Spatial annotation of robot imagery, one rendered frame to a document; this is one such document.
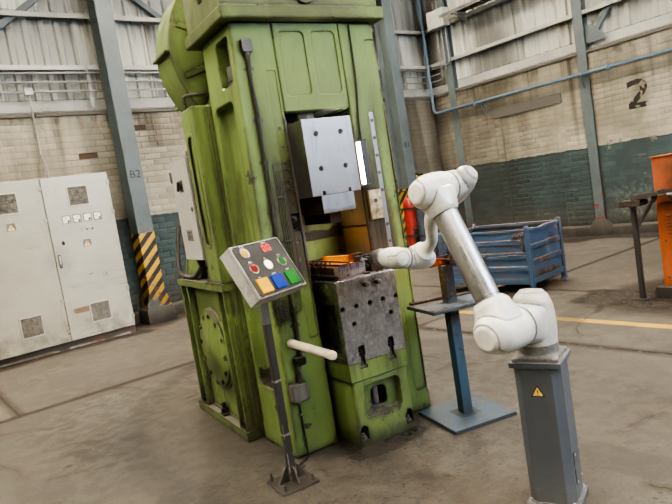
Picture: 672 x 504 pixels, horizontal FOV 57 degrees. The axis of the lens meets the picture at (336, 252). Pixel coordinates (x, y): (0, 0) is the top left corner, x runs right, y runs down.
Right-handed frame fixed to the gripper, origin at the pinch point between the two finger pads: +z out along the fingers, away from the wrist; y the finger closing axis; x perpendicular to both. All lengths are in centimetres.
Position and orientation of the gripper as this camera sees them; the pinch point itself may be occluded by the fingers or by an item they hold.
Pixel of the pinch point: (356, 257)
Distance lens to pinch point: 323.6
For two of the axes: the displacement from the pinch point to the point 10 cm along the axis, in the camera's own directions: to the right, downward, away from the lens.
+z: -5.1, -0.1, 8.6
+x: -1.6, -9.8, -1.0
